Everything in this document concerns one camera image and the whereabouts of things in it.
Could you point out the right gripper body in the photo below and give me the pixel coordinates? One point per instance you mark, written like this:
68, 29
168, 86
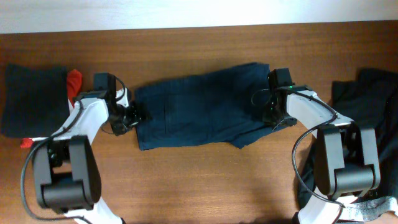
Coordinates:
270, 113

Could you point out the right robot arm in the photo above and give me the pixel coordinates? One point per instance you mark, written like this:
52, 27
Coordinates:
346, 159

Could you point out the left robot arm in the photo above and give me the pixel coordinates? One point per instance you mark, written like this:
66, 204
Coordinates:
66, 176

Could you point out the red and white folded garment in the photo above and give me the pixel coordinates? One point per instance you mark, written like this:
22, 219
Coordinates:
74, 83

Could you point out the dark blue shorts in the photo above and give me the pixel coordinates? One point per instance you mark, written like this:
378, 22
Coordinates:
221, 106

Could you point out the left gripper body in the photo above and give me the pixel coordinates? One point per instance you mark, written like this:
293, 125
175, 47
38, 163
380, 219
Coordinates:
134, 115

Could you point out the black folded cloth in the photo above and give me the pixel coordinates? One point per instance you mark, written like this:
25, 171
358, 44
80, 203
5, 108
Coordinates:
36, 101

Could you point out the pile of dark clothes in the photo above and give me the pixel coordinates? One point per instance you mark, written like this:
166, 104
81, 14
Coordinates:
371, 101

